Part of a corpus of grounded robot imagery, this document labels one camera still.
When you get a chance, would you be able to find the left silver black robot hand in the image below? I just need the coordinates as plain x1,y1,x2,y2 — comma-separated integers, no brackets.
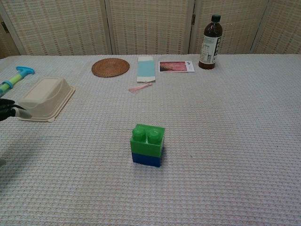
0,98,32,122

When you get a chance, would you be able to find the green toy block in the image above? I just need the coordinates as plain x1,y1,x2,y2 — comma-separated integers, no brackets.
130,123,166,158

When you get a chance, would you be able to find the blue toy block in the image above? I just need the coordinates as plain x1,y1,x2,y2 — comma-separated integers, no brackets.
131,152,163,168

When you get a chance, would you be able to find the blue green toy water pump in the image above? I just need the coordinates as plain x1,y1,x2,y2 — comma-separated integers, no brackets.
0,66,36,98

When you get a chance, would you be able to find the beige lidded food container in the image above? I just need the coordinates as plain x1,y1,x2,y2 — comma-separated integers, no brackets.
17,77,76,122

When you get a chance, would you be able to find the round woven rattan coaster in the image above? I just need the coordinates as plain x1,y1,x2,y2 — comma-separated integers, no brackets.
91,58,130,78

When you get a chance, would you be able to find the white blue bookmark pink tassel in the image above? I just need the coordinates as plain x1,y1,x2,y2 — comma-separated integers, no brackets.
128,56,157,93

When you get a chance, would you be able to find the woven folding screen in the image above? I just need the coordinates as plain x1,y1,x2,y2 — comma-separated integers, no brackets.
0,0,301,59

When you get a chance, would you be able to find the postcard with red picture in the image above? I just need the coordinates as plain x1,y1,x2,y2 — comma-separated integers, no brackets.
158,60,196,73

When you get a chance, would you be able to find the pale woven tablecloth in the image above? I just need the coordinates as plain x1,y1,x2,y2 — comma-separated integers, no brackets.
0,54,301,226

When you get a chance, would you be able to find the dark bottle with white label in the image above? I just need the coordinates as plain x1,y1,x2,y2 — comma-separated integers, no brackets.
198,14,223,70

